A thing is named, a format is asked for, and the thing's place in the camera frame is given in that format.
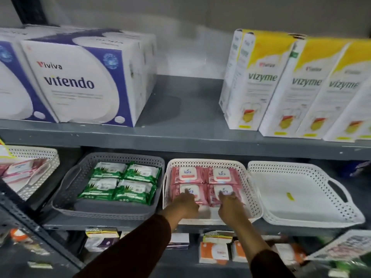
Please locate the person's left forearm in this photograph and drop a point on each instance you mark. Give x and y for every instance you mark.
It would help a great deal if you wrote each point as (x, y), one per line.
(136, 248)

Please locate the large white and blue box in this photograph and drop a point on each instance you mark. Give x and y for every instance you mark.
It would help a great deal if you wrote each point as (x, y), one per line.
(87, 83)
(14, 83)

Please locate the green wipes packet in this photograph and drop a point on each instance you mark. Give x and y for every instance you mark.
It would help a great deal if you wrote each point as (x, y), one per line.
(134, 191)
(142, 173)
(108, 170)
(97, 189)

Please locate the blue packet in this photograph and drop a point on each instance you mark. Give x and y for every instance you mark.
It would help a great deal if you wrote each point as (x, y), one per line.
(355, 169)

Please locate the orange and white box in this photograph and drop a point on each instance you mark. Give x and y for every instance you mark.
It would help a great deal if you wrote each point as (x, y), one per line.
(213, 252)
(239, 251)

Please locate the person's right hand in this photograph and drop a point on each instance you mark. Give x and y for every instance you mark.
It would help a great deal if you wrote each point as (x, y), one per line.
(232, 211)

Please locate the small yellow sticker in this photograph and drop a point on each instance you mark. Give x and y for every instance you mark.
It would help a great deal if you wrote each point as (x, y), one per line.
(290, 196)

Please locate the white and purple box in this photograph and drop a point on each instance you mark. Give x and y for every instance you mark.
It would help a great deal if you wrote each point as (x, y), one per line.
(100, 244)

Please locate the grey metal shelf rack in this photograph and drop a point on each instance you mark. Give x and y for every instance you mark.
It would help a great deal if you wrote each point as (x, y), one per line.
(185, 137)

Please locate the grey perforated plastic basket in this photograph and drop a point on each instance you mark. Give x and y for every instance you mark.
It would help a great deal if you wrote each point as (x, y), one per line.
(72, 188)

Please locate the person's right forearm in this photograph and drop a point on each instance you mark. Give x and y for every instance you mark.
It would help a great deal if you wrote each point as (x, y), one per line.
(258, 254)

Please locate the small white box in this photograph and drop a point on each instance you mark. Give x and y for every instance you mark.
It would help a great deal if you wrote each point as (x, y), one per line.
(179, 240)

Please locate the white and yellow carton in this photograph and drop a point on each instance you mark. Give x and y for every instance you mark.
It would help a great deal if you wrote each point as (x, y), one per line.
(230, 72)
(292, 95)
(327, 98)
(255, 83)
(356, 118)

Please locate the person's left hand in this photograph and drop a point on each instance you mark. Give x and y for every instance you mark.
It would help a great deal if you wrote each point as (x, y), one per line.
(187, 207)

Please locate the pink wipes packet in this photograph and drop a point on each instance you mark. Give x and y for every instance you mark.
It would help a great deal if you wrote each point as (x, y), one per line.
(188, 175)
(176, 191)
(214, 198)
(224, 175)
(21, 169)

